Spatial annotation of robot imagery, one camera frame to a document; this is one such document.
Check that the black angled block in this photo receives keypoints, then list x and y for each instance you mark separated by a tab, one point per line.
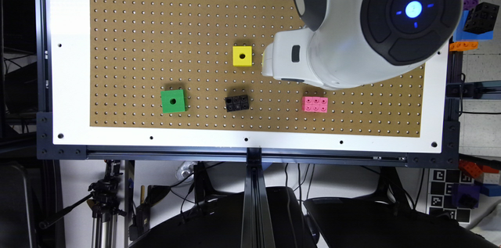
482	18

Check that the yellow cube with hole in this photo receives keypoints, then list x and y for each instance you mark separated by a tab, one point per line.
242	56

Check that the brown pegboard panel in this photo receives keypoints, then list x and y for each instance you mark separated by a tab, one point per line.
140	48

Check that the red orange block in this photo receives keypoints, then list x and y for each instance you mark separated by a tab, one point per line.
474	170

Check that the white table plate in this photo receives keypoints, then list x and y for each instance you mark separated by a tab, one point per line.
68	30

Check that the pink block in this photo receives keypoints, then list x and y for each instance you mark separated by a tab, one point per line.
314	104

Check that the dark purple block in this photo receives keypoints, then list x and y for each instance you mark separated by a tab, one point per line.
465	196

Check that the black office chair right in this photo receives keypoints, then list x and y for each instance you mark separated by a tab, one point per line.
358	223

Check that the green cube with hole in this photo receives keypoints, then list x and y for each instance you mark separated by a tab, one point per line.
173	101

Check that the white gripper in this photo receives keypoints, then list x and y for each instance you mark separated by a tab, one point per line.
286	59

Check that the fiducial marker board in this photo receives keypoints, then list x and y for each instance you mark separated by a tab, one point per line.
439	193

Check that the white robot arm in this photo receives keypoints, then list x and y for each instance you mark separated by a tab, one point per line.
349	43

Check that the blue block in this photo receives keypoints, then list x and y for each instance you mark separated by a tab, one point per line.
461	35

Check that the black camera tripod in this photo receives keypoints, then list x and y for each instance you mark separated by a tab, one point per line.
104	203

